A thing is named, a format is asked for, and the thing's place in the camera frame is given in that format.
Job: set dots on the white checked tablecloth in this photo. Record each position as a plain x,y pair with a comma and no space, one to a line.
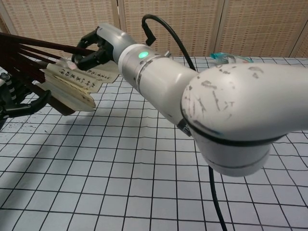
108,168

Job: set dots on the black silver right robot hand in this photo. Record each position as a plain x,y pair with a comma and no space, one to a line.
115,38

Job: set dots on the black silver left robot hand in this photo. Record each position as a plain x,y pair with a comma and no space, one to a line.
9,106

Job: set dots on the folding paper fan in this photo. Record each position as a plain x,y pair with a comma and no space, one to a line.
72,80

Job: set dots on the teal snack package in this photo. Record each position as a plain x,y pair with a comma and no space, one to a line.
220,57

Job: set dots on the bamboo screen panel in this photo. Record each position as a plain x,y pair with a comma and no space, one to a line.
192,24
260,26
304,51
48,21

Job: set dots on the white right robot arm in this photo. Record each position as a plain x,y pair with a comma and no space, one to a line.
228,103

